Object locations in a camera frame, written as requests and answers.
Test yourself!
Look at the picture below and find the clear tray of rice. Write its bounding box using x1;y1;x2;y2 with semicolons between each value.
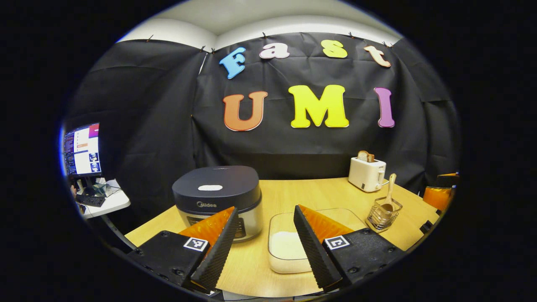
268;208;370;274

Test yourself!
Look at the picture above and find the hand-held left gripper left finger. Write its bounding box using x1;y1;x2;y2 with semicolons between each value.
128;207;238;293

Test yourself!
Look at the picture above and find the black silver rice cooker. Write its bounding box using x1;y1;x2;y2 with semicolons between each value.
172;166;263;243

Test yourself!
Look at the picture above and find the wooden spoon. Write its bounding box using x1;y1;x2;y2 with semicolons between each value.
375;173;397;221

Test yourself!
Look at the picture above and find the white toaster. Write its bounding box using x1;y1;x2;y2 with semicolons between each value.
348;157;386;193

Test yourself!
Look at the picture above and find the wire chopstick holder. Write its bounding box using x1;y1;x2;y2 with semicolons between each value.
366;197;403;233

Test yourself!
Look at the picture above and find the black backdrop cloth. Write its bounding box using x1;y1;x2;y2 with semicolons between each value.
63;33;462;227

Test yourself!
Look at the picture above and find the white side desk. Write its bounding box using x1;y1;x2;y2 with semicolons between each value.
75;178;131;248

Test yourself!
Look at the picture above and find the computer monitor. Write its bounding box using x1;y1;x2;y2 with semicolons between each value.
63;123;102;177

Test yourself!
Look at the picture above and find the black keyboard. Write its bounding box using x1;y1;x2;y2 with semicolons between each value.
76;194;105;207

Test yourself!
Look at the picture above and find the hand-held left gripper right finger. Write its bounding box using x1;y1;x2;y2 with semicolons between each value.
293;205;407;291

